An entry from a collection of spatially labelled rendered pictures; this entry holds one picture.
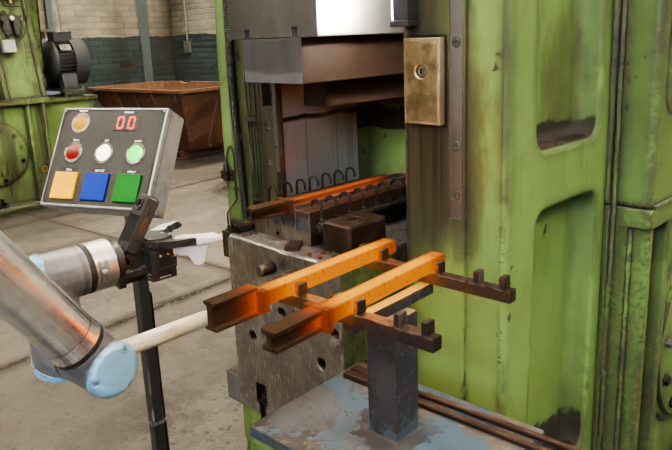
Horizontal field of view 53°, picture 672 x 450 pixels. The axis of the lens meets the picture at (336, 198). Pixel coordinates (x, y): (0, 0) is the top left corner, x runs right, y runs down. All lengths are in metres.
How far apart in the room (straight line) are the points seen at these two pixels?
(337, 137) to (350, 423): 0.90
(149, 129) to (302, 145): 0.40
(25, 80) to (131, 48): 4.72
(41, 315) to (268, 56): 0.74
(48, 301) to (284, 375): 0.70
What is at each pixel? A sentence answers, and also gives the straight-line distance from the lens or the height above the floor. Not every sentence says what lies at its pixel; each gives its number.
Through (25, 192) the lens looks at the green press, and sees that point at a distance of 6.43.
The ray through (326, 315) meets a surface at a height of 0.99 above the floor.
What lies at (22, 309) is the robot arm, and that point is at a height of 1.01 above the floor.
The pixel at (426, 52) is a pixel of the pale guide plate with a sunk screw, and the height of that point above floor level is 1.33.
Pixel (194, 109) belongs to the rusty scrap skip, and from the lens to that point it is 7.91.
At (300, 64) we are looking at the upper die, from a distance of 1.43.
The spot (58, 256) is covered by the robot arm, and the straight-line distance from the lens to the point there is 1.24.
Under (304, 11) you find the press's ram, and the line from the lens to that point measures 1.41.
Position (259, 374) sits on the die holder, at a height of 0.58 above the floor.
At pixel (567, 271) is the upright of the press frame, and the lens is 1.71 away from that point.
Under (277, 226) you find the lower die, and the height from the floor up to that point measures 0.94.
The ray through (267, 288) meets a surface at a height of 0.99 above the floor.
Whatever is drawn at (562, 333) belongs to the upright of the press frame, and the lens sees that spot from 1.76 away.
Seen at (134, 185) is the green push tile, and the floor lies 1.02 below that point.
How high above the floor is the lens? 1.37
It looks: 14 degrees down
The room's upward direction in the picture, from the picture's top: 2 degrees counter-clockwise
